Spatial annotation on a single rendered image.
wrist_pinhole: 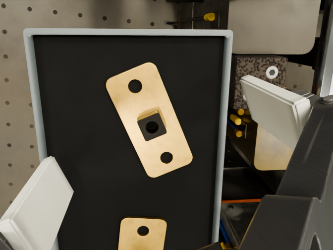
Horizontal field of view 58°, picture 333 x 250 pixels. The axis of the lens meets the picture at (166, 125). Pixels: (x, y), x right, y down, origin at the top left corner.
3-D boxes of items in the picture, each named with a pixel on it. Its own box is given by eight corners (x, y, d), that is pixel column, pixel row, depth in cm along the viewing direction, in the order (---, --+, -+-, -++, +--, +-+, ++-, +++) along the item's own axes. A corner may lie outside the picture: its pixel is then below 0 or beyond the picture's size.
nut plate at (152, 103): (194, 159, 24) (196, 166, 23) (149, 177, 24) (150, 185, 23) (153, 59, 21) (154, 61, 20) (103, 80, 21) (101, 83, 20)
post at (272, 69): (200, 64, 68) (282, 109, 30) (178, 64, 67) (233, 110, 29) (201, 40, 66) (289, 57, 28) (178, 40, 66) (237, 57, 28)
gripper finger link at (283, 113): (292, 104, 12) (309, 97, 12) (238, 78, 19) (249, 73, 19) (308, 164, 13) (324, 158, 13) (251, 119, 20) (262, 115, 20)
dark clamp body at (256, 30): (216, 41, 67) (312, 56, 30) (163, 41, 66) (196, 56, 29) (218, 6, 65) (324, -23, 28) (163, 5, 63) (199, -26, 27)
